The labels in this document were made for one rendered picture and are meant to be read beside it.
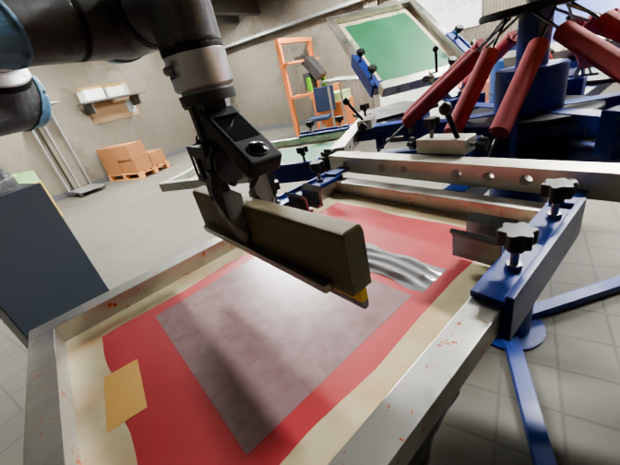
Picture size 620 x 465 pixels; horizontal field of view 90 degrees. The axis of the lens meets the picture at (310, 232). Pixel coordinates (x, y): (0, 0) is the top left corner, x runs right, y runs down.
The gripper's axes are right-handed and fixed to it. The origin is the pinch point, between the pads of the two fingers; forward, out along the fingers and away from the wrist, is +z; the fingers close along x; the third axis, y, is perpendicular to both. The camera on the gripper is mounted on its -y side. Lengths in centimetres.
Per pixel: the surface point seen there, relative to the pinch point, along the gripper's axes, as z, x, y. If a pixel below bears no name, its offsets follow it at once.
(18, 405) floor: 110, 93, 171
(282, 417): 13.5, 12.3, -17.0
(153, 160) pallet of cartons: 87, -154, 747
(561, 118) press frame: 7, -95, -14
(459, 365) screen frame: 9.9, -3.0, -29.4
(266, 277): 13.6, -2.1, 7.9
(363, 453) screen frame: 9.9, 10.0, -27.5
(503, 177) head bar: 7, -47, -17
